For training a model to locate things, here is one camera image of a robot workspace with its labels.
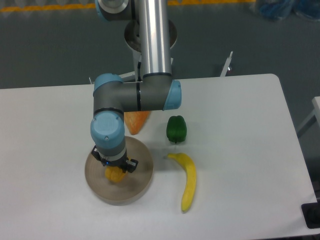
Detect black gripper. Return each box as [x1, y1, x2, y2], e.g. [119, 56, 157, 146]
[91, 145, 139, 173]

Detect yellow toy bell pepper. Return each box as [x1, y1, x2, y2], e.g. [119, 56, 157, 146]
[104, 166, 127, 183]

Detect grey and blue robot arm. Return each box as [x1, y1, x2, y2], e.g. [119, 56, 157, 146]
[90, 0, 182, 173]

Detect beige round plate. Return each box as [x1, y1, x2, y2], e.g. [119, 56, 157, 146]
[84, 136, 154, 205]

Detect green toy bell pepper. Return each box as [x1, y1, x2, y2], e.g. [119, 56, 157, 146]
[166, 115, 187, 144]

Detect orange toy bread wedge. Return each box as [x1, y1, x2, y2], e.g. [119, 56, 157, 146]
[124, 111, 151, 135]

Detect yellow toy banana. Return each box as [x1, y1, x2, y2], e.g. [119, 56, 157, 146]
[167, 152, 197, 213]

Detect black device at table edge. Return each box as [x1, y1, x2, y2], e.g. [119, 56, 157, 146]
[301, 202, 320, 229]

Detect white furniture at right edge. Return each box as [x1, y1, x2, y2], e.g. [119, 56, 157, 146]
[296, 96, 320, 138]

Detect blue plastic bags on floor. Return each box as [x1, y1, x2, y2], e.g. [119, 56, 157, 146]
[254, 0, 320, 22]

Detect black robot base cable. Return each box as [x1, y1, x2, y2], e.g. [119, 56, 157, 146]
[136, 57, 143, 82]

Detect white metal frame bar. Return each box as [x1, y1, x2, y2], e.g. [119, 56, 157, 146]
[220, 51, 233, 77]

